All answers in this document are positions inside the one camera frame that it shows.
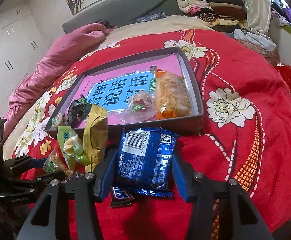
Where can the stack of folded clothes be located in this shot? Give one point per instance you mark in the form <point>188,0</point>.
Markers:
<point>217,14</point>

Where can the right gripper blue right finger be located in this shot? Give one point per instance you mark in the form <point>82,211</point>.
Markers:
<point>221,209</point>

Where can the dark patterned pillow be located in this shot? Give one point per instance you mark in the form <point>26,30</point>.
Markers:
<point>152,17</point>

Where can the grey headboard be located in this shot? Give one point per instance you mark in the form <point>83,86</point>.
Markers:
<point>122,12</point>

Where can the green label pastry packet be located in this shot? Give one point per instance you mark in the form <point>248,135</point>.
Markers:
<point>55,162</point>

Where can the blue biscuit packet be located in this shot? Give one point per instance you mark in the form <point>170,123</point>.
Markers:
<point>145,160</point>

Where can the dark shallow cardboard tray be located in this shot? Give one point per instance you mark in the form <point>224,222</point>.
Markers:
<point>181,125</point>

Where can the cream satin curtain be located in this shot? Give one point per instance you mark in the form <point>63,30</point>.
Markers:
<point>258,15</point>

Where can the snickers bar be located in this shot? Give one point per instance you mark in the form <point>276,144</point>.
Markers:
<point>120,197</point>

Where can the orange cracker packet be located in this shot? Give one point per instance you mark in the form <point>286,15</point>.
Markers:
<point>171,96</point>

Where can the yellow wafer bar packet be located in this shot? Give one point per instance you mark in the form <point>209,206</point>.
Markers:
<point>95,136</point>

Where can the white wardrobe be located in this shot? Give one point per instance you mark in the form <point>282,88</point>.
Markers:
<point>21,47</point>

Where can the pink and blue workbook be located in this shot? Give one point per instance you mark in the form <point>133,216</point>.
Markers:
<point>112,87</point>

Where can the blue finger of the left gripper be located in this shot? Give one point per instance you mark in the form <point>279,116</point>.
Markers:
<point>39,181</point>
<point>20,165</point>

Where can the green milk candy bag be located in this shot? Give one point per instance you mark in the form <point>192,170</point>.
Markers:
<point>72,148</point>

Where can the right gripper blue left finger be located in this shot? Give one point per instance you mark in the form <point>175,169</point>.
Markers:
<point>49,218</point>

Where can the clothes on window sill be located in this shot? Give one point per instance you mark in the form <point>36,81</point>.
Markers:
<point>282,13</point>

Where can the red floral blanket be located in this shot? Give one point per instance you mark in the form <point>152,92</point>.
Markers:
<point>246,128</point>

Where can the red plastic bag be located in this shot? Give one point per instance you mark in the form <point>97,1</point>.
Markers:
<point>285,72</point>

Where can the floral fabric basket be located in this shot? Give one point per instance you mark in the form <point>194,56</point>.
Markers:
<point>262,45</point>

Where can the black green snack packet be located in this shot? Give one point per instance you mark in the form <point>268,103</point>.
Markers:
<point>78,111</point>

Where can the clear red candy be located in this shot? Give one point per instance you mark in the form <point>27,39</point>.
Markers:
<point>141,107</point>

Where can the pink quilt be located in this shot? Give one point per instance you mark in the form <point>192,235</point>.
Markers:
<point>64,52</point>

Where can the round green label cookie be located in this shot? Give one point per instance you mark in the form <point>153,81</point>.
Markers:
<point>59,120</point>

